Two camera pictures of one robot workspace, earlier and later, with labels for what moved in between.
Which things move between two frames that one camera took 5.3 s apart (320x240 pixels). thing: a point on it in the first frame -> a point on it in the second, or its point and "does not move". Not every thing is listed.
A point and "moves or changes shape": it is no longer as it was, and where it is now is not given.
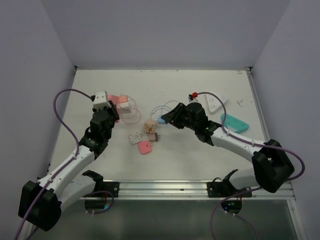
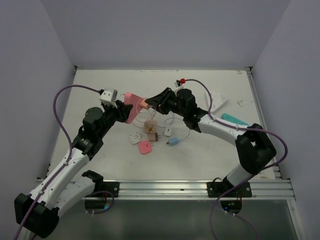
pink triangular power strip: x=116 y=100 -> x=130 y=98
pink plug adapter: x=145 y=146 does not move
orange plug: x=122 y=99 -> x=142 y=103
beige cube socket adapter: x=150 y=126 does not move
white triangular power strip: x=214 y=103 does not move
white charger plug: x=124 y=107 moves or changes shape
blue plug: x=161 y=120 -> x=173 y=141
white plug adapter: x=135 y=137 does not move
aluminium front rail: x=184 y=190 does not move
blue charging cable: x=162 y=108 moves or changes shape
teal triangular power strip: x=234 y=123 does not move
